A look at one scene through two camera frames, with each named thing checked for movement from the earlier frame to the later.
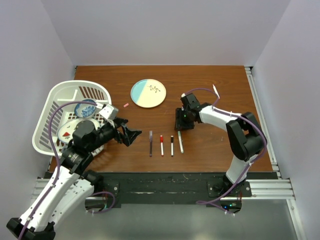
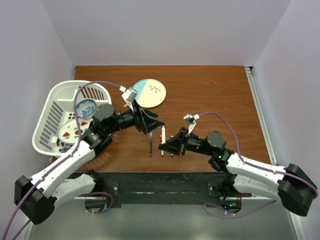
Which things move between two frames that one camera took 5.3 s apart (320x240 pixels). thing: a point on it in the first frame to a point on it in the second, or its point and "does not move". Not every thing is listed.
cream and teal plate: [148, 93] does not move
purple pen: [150, 139] does not move
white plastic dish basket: [91, 91] does not move
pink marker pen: [216, 91] to [163, 135]
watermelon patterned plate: [65, 132] does not move
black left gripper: [128, 136] to [142, 116]
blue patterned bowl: [84, 110] does not move
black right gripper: [180, 122] to [177, 145]
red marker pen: [161, 145] does not move
